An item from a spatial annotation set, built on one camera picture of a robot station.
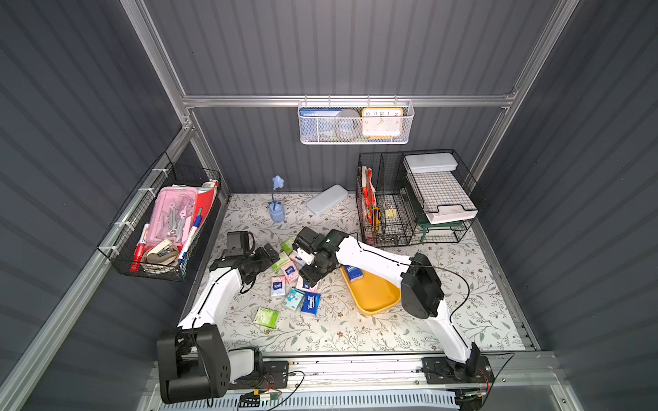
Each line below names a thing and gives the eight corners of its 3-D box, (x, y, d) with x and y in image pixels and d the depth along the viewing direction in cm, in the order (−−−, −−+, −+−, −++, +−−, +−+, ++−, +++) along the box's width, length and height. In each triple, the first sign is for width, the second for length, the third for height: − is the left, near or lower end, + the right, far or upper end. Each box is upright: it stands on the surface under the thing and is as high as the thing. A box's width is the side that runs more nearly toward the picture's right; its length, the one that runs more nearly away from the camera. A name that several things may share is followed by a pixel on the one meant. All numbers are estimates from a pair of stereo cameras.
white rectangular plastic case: (315, 215, 115) (315, 211, 113) (305, 205, 119) (304, 200, 117) (348, 195, 123) (348, 191, 121) (337, 186, 127) (337, 182, 125)
